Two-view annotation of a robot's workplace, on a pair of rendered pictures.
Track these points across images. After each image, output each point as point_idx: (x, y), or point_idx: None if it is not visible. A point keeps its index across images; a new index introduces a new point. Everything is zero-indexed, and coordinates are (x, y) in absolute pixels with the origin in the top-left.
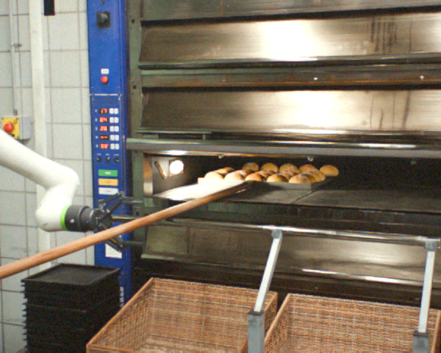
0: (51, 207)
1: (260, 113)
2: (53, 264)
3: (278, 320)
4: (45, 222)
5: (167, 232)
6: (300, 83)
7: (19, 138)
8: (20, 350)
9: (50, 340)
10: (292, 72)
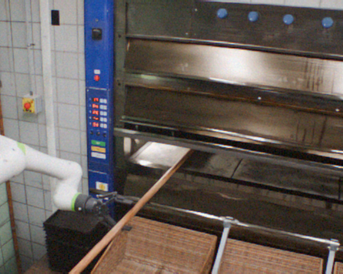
0: (63, 195)
1: (215, 116)
2: None
3: None
4: (60, 205)
5: (141, 185)
6: (248, 100)
7: (34, 113)
8: (44, 255)
9: (63, 260)
10: (242, 91)
